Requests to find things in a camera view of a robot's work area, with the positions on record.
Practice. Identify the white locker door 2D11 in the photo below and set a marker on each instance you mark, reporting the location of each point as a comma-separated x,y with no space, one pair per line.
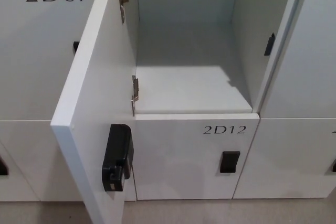
97,77

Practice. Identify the white locker door 2D12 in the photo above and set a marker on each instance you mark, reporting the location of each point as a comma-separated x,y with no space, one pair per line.
183,161

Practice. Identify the white locker cabinet body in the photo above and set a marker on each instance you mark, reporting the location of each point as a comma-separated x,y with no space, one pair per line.
189,24

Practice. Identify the white locker door 2D07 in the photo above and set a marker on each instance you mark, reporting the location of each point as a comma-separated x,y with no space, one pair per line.
39,51

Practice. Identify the white locker door 2D08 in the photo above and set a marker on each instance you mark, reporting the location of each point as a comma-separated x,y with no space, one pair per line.
34,155

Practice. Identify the black lock box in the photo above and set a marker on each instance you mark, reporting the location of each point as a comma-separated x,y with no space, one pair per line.
118,150

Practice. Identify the black lock strike plate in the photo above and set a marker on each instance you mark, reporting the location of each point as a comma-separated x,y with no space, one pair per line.
269,45

